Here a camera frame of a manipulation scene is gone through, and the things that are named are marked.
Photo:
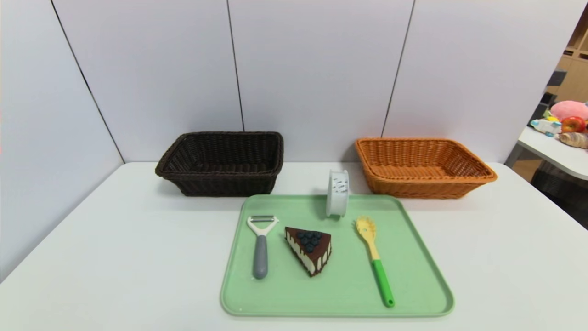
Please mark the black office chair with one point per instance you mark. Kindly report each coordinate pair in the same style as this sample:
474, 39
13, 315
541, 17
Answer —
549, 99

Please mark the wooden shelf cabinet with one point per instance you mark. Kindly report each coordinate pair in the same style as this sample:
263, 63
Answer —
574, 78

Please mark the brown bread loaf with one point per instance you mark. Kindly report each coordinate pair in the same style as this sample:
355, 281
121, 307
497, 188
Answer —
575, 139

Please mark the white side table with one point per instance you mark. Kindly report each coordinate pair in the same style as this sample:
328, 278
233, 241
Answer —
558, 154

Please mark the light green plastic tray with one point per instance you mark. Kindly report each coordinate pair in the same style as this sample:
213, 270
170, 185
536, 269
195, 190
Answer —
340, 285

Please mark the red apple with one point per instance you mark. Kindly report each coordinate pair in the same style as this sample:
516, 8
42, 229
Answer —
573, 125

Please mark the orange wicker basket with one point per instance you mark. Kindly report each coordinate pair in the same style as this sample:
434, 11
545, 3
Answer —
413, 184

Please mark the pink plush toy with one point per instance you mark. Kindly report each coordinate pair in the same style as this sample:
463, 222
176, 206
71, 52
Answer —
569, 109

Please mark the white unicorn toy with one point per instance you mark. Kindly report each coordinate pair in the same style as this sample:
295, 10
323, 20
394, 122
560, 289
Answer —
545, 127

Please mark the dark brown wicker basket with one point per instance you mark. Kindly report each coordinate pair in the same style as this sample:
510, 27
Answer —
220, 181

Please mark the chocolate blueberry cake slice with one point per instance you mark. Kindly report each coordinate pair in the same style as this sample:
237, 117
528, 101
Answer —
312, 253

